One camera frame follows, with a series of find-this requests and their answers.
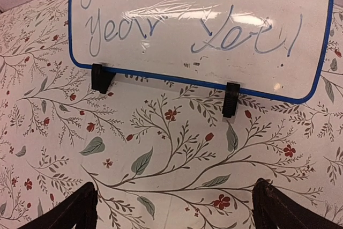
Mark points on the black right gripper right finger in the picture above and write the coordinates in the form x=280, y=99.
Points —
x=274, y=209

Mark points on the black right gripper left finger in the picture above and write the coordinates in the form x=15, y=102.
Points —
x=76, y=211

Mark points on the blue-framed whiteboard with writing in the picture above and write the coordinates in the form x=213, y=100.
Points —
x=273, y=49

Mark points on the black whiteboard stand foot right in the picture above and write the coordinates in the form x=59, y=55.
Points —
x=230, y=100

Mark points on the black whiteboard stand foot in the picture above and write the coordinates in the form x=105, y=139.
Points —
x=101, y=79
x=230, y=100

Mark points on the black whiteboard stand foot left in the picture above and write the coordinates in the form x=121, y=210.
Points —
x=101, y=79

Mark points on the floral patterned table mat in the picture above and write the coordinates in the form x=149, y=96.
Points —
x=160, y=154

